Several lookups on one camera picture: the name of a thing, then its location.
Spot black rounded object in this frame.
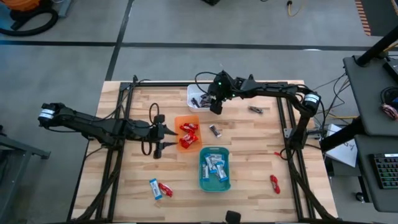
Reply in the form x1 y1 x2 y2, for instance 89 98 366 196
224 210 242 224

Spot black stand post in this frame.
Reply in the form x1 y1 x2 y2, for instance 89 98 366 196
355 26 398 68

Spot black looped camera cable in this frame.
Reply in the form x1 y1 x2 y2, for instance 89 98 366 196
141 102 161 156
195 72 218 94

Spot red braided cable coil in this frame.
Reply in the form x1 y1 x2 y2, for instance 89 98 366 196
381 103 398 121

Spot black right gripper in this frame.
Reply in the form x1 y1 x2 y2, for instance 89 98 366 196
207 70 243 115

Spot grey desk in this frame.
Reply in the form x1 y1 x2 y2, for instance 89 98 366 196
354 135 398 213
343 54 398 138

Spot orange translucent plastic bin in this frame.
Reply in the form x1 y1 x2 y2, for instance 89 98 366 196
174 114 203 154

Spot white plastic bin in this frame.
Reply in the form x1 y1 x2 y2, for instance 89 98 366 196
186 83 224 113

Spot black vacuum hose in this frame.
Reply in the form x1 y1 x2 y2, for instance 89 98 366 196
0 7 59 37

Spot orange vacuum cleaner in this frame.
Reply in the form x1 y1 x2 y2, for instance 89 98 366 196
2 0 41 12

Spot dark mat with striped edge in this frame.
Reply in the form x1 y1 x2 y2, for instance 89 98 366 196
354 0 398 37

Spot grey floor box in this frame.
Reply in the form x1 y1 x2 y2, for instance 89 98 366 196
57 0 73 18

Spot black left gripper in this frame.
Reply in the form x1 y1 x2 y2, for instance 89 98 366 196
126 113 180 160

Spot teal plastic bin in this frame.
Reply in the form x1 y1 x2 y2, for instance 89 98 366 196
198 146 231 193

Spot white paper sheet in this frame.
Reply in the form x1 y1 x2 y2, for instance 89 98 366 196
325 123 358 169

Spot black keyboard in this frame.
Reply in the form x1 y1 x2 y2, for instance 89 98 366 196
369 152 398 190

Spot thin yellow cable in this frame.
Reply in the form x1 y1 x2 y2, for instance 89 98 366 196
329 114 360 121

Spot black floor cable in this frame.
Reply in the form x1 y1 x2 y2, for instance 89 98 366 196
312 72 361 127

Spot black coiled cable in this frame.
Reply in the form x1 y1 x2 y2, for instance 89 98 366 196
379 86 398 106

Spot black flat device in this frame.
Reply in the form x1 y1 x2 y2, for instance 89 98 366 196
382 57 398 83

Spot grey metal cart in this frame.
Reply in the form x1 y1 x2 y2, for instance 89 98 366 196
0 124 52 224

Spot black sleeved cable bundle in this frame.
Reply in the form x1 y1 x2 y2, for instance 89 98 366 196
287 155 338 222
72 149 124 222

